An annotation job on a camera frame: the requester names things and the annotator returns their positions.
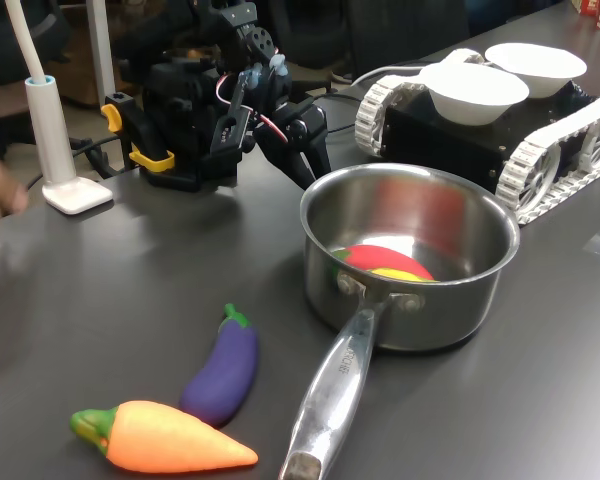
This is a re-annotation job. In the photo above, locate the long black cable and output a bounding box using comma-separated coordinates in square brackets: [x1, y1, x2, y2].
[307, 89, 362, 136]

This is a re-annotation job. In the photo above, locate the white vertical pole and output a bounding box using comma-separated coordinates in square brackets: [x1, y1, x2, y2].
[85, 0, 117, 107]

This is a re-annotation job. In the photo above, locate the black power cable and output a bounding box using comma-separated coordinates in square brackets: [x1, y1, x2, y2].
[69, 133, 141, 181]

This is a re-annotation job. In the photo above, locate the red toy chilli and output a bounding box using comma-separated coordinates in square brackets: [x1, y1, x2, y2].
[332, 244, 435, 281]

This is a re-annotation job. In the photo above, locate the purple toy aubergine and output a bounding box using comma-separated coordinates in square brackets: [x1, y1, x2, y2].
[179, 303, 260, 429]

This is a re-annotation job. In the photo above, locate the orange toy carrot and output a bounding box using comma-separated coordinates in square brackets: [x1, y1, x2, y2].
[69, 399, 259, 474]

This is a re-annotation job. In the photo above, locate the black vehicle with white tracks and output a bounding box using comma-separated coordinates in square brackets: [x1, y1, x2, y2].
[354, 47, 600, 227]

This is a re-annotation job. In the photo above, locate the steel pan with long handle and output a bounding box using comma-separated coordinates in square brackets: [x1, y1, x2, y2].
[278, 162, 522, 480]

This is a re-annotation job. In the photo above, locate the white cable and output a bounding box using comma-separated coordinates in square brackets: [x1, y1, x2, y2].
[352, 63, 429, 89]

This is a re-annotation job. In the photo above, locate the white post with square foot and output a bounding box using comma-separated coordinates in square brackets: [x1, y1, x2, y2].
[4, 0, 115, 216]

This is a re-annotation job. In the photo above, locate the black clamp with yellow trigger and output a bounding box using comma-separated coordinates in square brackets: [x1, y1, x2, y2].
[101, 92, 176, 189]

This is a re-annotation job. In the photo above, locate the yellow green toy corn cob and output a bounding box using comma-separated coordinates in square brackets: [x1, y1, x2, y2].
[367, 268, 439, 284]

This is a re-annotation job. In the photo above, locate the white bowl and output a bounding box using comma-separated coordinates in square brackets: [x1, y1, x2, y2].
[484, 42, 589, 100]
[418, 62, 531, 126]

